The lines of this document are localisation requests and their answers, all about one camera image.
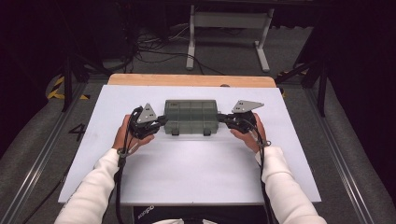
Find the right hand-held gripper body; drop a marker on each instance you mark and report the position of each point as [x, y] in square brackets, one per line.
[246, 107]

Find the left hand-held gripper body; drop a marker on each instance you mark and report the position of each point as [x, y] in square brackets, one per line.
[146, 116]

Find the grey plastic compartment box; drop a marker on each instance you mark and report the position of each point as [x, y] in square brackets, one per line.
[191, 116]

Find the person's right hand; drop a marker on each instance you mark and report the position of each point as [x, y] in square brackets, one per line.
[253, 138]

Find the person's left hand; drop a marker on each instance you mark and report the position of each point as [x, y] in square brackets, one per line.
[123, 137]

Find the white board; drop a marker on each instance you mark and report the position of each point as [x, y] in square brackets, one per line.
[193, 174]

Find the black tripod stand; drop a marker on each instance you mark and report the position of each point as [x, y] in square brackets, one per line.
[322, 84]
[67, 81]

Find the person's dark clothing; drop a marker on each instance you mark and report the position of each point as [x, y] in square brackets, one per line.
[193, 214]

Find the white metal stand frame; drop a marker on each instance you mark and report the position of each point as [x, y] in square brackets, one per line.
[229, 20]

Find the aluminium floor rail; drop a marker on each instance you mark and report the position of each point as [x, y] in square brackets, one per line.
[342, 161]
[40, 155]

